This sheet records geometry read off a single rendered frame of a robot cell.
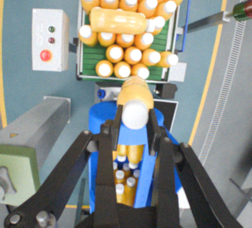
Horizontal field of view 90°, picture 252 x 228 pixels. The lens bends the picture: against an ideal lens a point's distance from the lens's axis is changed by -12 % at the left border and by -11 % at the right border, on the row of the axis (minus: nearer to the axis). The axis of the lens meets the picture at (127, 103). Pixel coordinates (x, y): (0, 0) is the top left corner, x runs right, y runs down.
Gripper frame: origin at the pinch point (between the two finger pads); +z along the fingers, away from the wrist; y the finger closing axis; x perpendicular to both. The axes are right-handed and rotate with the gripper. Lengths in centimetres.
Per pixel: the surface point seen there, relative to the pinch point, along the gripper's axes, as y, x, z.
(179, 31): 19, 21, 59
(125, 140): -0.7, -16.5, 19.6
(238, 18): 33, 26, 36
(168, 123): 50, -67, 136
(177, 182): 37, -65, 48
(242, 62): 148, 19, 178
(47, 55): -29.4, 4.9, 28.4
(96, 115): -11.1, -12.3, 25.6
